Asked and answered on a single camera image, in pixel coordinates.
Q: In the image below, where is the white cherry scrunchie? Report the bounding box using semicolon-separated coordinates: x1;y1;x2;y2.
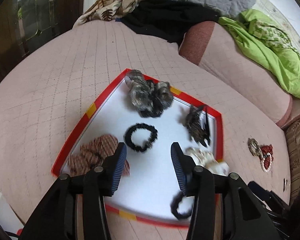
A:
185;147;230;176

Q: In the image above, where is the black fuzzy hair tie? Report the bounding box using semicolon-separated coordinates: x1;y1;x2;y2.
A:
124;122;159;153

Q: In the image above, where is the red white tray box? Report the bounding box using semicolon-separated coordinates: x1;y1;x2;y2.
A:
51;68;224;229

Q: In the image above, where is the red white checked scrunchie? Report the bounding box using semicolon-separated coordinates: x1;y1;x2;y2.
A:
68;134;119;177

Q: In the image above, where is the wooden glass cabinet door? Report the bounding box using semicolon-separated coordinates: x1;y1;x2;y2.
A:
0;0;83;83

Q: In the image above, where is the dark brown claw clip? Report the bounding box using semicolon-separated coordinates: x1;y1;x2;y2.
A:
184;104;211;147

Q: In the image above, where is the leaf pattern cloth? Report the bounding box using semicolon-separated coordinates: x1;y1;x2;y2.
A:
73;0;140;28

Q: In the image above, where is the brown striped headboard cushion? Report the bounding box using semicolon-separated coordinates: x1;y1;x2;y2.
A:
285;119;300;204

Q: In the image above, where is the red patterned scrunchie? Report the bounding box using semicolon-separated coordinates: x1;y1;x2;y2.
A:
260;145;274;172

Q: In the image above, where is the black cloth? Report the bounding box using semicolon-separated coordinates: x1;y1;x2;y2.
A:
118;0;220;45

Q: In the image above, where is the pink quilted bed cover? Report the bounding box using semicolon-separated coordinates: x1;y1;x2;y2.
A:
0;21;290;221

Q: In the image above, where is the green blanket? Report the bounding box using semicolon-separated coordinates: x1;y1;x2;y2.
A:
218;9;300;99

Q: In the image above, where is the pink bolster pillow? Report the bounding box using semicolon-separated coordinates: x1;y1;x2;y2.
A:
179;21;293;128

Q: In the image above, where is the grey metallic scrunchie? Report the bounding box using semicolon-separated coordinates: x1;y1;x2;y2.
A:
125;70;173;118

